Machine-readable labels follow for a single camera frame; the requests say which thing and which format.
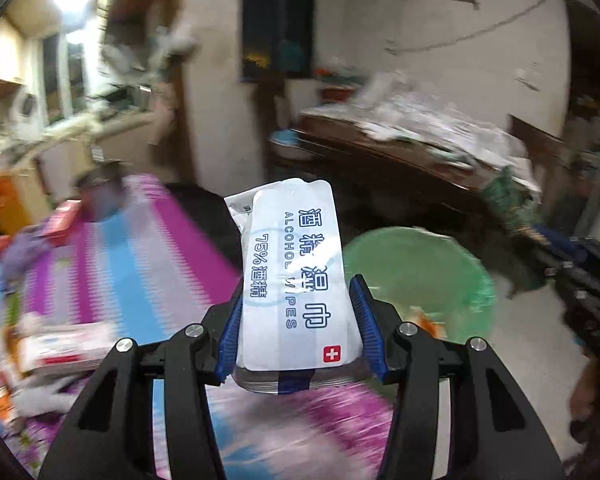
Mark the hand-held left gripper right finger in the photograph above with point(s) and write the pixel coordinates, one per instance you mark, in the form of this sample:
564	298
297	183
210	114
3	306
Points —
362	320

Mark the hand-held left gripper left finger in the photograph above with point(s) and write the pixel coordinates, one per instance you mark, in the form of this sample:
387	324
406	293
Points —
232	330

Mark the green plastic basin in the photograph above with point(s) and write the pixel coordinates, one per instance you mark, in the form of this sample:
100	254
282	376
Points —
430	270

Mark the white wet wipes packet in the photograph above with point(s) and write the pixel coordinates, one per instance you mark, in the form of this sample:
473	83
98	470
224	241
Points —
295	270

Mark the striped floral tablecloth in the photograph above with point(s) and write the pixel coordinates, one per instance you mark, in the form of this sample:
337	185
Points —
130	280

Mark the dark wooden table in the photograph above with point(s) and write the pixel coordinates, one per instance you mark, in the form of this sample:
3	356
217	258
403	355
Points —
380	155

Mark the white and red carton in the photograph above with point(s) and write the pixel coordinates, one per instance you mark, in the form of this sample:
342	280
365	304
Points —
65	347

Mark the metal pot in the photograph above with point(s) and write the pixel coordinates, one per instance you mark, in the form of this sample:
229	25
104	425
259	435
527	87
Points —
101	190

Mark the blue plastic basin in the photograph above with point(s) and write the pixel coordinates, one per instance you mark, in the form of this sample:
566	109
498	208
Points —
287	142

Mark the red cardboard box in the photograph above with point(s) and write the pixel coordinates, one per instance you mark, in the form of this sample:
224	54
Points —
61	220

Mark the pile of clear plastic sheets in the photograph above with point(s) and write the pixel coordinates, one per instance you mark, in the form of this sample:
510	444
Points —
430	115

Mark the purple snack packet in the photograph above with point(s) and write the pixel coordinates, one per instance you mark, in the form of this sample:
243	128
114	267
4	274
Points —
25	255

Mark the red plastic basin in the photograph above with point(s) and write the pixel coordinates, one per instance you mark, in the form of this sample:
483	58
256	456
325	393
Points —
337	94

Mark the kitchen counter with cabinets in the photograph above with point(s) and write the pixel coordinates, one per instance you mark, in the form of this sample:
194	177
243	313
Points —
95	130

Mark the orange juice bottle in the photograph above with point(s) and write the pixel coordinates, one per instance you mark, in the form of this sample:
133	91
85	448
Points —
9	202

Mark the hanging white plastic bag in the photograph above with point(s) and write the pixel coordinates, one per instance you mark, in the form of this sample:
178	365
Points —
175	37

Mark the dark window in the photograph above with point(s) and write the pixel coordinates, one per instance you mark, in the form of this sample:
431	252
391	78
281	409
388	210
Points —
277	20

